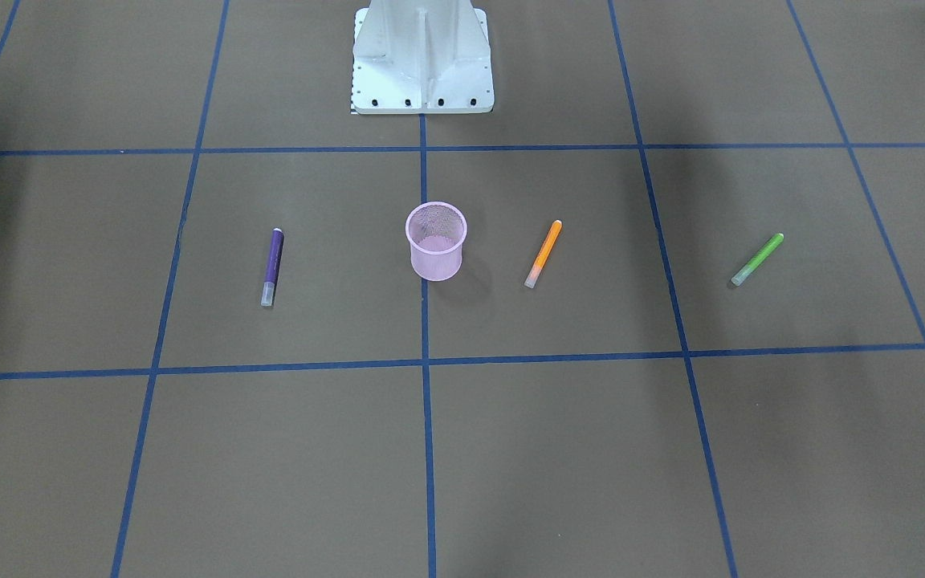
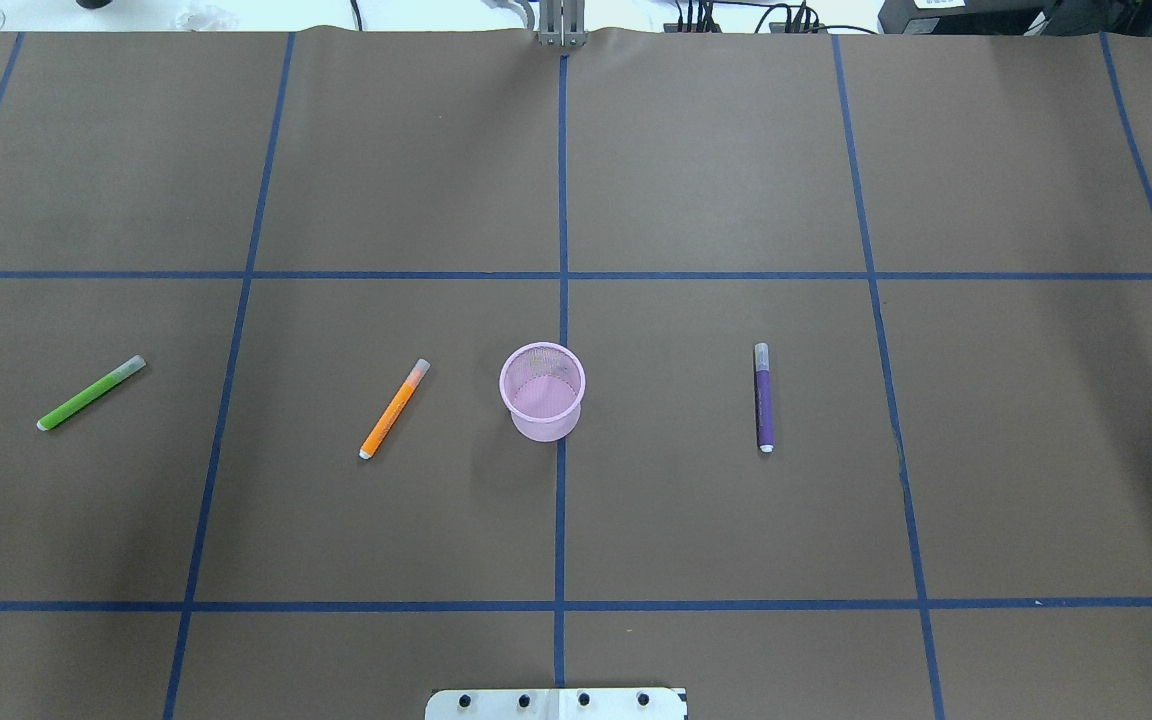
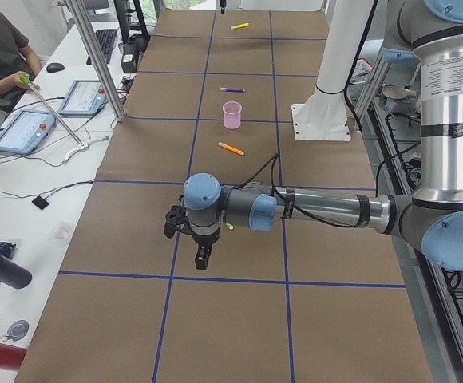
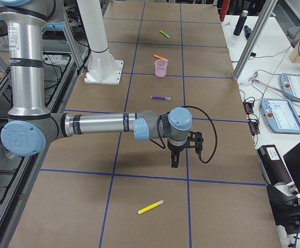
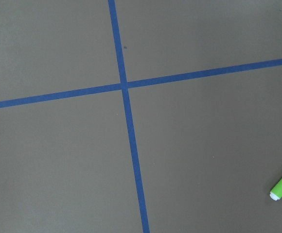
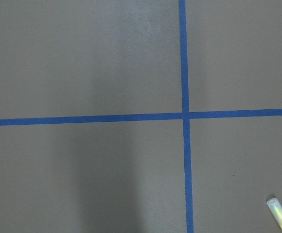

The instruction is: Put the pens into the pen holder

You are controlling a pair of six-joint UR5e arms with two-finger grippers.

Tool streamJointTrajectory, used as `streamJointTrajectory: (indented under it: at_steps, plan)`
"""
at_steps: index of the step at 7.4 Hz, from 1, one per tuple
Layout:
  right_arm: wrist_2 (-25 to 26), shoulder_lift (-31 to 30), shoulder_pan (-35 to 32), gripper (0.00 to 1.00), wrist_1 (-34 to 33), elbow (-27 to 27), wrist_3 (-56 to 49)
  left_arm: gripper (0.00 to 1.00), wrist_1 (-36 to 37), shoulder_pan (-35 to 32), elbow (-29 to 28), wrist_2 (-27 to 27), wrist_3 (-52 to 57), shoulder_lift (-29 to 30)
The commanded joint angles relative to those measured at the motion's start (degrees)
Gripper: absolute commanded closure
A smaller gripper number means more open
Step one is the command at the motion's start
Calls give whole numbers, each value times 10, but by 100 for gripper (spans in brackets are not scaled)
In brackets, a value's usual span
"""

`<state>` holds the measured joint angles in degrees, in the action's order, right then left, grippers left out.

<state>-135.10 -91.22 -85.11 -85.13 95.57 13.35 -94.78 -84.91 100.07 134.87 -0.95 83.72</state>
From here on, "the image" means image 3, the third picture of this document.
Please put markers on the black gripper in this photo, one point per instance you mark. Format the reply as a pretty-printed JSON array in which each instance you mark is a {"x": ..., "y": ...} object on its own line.
[{"x": 204, "y": 240}]

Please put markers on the orange highlighter pen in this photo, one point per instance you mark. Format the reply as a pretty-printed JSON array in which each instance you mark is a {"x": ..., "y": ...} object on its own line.
[{"x": 231, "y": 148}]

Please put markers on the purple marker pen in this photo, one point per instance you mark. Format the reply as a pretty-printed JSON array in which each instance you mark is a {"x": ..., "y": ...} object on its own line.
[{"x": 232, "y": 90}]

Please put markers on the yellow highlighter pen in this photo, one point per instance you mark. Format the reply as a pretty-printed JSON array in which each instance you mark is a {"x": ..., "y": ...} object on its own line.
[{"x": 240, "y": 26}]

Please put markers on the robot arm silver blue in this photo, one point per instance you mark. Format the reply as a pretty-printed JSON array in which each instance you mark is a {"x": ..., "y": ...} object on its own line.
[{"x": 430, "y": 219}]

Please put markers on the pink mesh pen holder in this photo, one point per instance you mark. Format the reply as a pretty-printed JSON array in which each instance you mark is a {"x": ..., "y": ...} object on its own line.
[{"x": 232, "y": 114}]

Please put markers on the small black square device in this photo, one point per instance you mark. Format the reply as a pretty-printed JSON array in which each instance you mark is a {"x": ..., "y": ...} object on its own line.
[{"x": 40, "y": 202}]

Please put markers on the black water bottle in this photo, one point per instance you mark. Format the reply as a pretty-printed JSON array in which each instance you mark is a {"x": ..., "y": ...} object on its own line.
[{"x": 13, "y": 275}]

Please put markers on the far teach pendant tablet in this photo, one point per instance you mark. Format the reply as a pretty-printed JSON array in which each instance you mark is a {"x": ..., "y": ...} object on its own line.
[{"x": 84, "y": 98}]

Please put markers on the teach pendant tablet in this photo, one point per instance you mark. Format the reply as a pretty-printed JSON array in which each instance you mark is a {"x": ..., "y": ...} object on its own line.
[
  {"x": 84, "y": 98},
  {"x": 26, "y": 131}
]

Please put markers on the round grey key fob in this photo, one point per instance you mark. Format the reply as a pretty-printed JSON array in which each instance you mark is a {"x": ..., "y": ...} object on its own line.
[{"x": 16, "y": 331}]

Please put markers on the dark brown box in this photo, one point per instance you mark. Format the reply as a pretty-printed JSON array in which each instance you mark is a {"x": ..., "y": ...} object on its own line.
[{"x": 129, "y": 58}]

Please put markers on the near teach pendant tablet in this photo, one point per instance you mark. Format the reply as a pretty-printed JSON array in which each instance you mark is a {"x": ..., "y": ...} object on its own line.
[{"x": 26, "y": 131}]

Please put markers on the black monitor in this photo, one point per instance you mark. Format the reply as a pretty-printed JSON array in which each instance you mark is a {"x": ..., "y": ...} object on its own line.
[{"x": 124, "y": 12}]

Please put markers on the black keyboard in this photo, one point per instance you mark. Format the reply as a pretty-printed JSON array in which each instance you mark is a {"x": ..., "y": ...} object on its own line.
[{"x": 106, "y": 39}]

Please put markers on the black computer mouse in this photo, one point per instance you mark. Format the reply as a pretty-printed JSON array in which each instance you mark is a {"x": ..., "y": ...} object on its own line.
[{"x": 54, "y": 67}]

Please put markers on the metal reacher stick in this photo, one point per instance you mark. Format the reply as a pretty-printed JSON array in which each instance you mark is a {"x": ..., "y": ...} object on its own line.
[{"x": 26, "y": 81}]

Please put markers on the seated person dark shirt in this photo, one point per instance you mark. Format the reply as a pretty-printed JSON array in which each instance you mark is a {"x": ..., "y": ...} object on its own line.
[{"x": 17, "y": 59}]

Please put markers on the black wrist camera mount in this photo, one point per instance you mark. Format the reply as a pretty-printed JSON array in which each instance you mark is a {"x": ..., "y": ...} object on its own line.
[{"x": 176, "y": 220}]

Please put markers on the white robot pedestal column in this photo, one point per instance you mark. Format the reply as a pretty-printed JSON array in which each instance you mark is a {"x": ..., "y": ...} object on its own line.
[{"x": 323, "y": 116}]

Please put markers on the aluminium frame post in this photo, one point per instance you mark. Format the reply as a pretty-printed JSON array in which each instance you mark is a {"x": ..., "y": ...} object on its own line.
[{"x": 89, "y": 39}]

